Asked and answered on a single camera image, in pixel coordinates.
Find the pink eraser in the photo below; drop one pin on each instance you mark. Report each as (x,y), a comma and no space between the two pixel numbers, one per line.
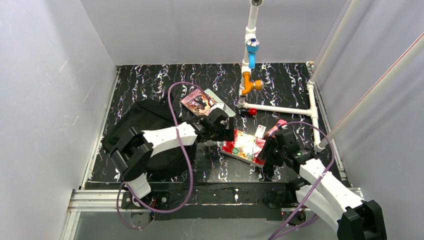
(279,125)

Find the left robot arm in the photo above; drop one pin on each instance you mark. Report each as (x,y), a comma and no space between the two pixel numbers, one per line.
(136,148)

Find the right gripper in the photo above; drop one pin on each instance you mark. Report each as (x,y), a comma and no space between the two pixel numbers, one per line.
(269,149)

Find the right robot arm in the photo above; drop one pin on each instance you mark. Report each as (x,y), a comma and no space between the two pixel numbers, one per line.
(348,214)

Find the blue flashlight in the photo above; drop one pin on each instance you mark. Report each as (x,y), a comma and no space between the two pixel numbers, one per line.
(252,46)

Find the orange flashlight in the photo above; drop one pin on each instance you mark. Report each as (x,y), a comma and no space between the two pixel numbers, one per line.
(249,85)

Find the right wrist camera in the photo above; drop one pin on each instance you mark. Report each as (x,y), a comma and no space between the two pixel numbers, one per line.
(260,132)

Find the pink illustrated book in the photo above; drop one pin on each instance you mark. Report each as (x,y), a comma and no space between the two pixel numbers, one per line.
(198,103)

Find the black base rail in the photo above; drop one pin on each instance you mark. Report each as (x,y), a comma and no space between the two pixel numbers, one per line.
(240,200)

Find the black student backpack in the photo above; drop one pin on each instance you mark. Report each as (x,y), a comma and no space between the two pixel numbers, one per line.
(152,115)

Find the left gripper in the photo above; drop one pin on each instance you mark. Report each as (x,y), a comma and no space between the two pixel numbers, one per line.
(224,133)

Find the red patterned book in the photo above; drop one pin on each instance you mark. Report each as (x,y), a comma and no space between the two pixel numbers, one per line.
(245,147)

